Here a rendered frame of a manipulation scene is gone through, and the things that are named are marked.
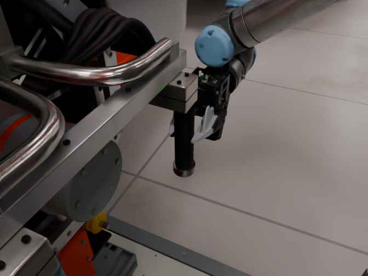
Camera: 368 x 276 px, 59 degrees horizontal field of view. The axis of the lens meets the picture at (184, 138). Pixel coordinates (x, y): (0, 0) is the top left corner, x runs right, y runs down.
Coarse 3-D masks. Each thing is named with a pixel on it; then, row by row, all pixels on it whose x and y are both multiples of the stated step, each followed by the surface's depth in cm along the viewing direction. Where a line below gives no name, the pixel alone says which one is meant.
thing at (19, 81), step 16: (0, 0) 57; (16, 0) 54; (16, 16) 64; (32, 16) 61; (16, 32) 70; (32, 32) 61; (48, 32) 64; (64, 32) 65; (32, 48) 63; (48, 48) 70; (64, 48) 68; (16, 80) 60; (32, 80) 80; (48, 80) 78; (48, 96) 69; (64, 96) 78; (80, 96) 75; (64, 112) 79; (80, 112) 77; (32, 224) 72
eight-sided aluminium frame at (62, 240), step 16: (32, 0) 52; (48, 0) 49; (64, 0) 53; (48, 16) 56; (64, 16) 53; (96, 64) 70; (112, 64) 68; (96, 96) 73; (48, 224) 70; (64, 224) 70; (80, 224) 74; (64, 240) 70
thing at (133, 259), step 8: (112, 248) 115; (120, 248) 116; (120, 256) 116; (128, 256) 116; (120, 264) 114; (128, 264) 111; (136, 264) 118; (112, 272) 112; (120, 272) 112; (128, 272) 113
